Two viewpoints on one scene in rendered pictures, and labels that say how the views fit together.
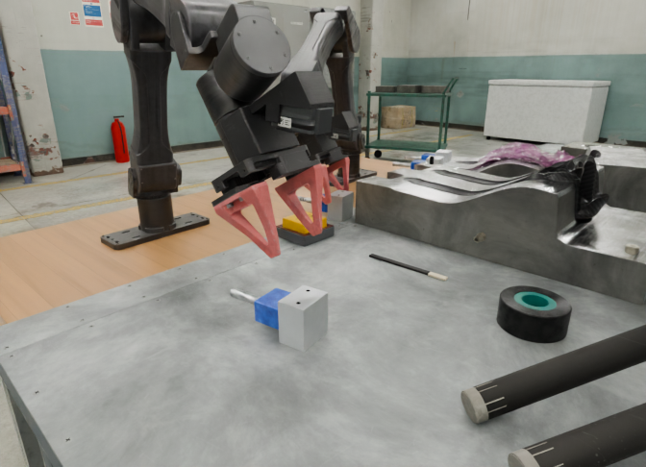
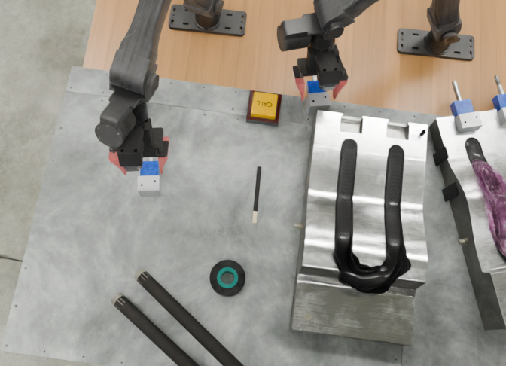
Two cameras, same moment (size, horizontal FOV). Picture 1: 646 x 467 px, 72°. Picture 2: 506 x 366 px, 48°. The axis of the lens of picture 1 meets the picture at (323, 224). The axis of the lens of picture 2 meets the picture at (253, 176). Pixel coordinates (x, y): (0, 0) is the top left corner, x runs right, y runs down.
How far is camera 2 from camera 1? 1.16 m
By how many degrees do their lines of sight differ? 60
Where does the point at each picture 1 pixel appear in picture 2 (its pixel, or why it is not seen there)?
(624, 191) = (487, 303)
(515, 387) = (147, 286)
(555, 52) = not seen: outside the picture
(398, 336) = (178, 227)
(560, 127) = not seen: outside the picture
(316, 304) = (148, 190)
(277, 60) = (114, 143)
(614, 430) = (137, 321)
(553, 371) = (159, 297)
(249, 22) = (105, 126)
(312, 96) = (124, 163)
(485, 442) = (131, 284)
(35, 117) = not seen: outside the picture
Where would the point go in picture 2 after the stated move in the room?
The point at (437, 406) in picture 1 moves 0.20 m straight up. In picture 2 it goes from (139, 262) to (123, 248)
